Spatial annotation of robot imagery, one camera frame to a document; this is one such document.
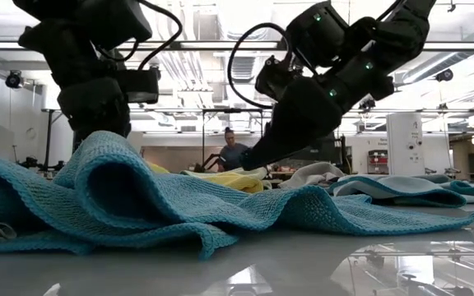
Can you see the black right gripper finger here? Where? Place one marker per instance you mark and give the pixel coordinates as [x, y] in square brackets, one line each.
[270, 152]

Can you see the yellow microfiber towel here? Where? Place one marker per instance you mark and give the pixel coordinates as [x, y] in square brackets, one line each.
[237, 183]

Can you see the grey microfiber towel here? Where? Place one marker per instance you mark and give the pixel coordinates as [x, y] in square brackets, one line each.
[311, 174]

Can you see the light blue microfiber towel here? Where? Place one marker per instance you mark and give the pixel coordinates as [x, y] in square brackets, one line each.
[393, 187]

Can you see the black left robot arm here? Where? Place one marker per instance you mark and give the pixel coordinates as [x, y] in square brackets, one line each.
[76, 24]

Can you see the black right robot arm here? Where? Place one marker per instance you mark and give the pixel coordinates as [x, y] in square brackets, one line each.
[385, 37]

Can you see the teal blue microfiber towel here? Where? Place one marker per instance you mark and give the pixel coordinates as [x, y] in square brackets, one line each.
[159, 205]

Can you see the person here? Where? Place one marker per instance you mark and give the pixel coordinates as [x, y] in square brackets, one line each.
[233, 154]

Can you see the black monitor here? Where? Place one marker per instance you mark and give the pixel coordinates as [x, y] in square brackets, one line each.
[327, 152]

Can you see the red storage shelf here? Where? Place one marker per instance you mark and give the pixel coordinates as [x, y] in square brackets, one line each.
[378, 161]

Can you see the white kiosk column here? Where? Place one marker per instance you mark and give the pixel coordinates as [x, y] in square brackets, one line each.
[405, 144]

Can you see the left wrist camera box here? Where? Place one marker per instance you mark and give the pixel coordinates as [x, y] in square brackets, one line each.
[138, 85]

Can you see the black ceiling camera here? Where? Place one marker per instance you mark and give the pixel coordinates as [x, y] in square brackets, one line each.
[444, 75]
[14, 80]

